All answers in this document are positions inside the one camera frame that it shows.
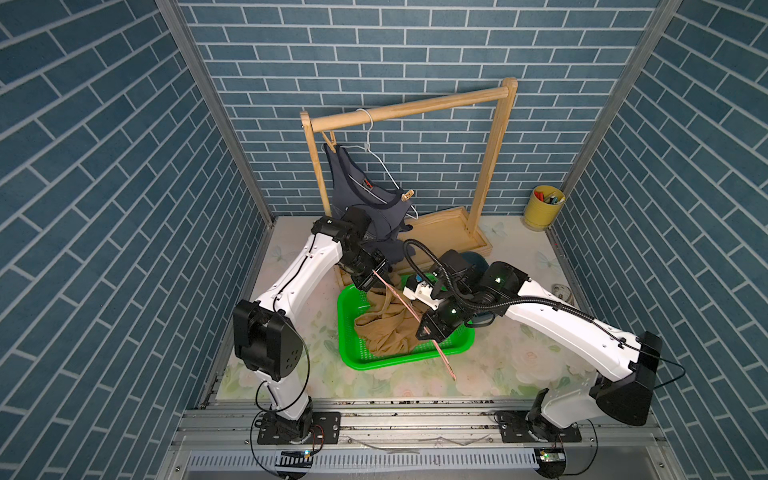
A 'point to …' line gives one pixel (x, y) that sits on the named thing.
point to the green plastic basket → (352, 301)
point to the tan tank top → (391, 323)
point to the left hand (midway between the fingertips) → (402, 281)
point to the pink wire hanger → (416, 325)
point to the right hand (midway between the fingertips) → (423, 337)
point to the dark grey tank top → (356, 184)
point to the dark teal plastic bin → (477, 261)
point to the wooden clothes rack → (449, 234)
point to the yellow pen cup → (543, 205)
